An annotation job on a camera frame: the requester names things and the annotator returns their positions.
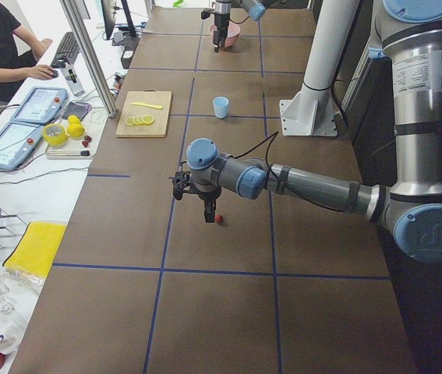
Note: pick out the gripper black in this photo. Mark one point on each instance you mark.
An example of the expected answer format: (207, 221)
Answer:
(219, 21)
(207, 195)

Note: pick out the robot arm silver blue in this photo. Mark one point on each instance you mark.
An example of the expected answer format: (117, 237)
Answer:
(254, 9)
(409, 33)

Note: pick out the pink bowl with ice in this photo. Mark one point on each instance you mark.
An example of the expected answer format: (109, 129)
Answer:
(233, 35)

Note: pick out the light blue cup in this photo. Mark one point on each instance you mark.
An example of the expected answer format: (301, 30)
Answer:
(221, 107)

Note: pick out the yellow plastic knife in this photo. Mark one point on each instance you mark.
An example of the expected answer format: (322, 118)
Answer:
(147, 105)

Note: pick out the wooden cutting board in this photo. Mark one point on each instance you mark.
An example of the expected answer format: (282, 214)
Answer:
(160, 126)

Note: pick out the white tray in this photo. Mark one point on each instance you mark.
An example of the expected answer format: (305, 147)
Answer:
(74, 148)

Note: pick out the black keyboard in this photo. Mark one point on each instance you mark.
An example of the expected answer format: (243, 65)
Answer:
(68, 48)

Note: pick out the clear water bottle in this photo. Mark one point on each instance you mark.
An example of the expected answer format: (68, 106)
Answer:
(70, 76)

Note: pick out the yellow lemon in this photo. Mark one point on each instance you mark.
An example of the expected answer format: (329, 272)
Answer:
(73, 119)
(75, 130)

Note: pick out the yellow tape roll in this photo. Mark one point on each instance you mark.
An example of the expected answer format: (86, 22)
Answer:
(54, 134)

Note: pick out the yellow cloth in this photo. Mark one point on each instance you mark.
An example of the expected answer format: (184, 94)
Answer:
(36, 250)

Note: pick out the teach pendant far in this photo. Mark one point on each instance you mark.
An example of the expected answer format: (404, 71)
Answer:
(41, 105)

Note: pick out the teach pendant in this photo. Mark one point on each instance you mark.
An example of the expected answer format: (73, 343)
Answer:
(41, 105)
(18, 140)

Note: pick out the teach pendant near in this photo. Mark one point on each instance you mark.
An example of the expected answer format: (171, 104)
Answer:
(18, 140)

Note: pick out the clear plastic bag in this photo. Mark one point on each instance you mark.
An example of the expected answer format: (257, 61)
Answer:
(19, 293)

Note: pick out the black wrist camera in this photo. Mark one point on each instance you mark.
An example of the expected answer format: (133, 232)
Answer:
(206, 13)
(181, 184)

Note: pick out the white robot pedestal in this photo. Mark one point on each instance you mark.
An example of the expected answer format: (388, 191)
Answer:
(310, 112)

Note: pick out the aluminium frame post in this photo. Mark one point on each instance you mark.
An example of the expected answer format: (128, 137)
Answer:
(94, 68)

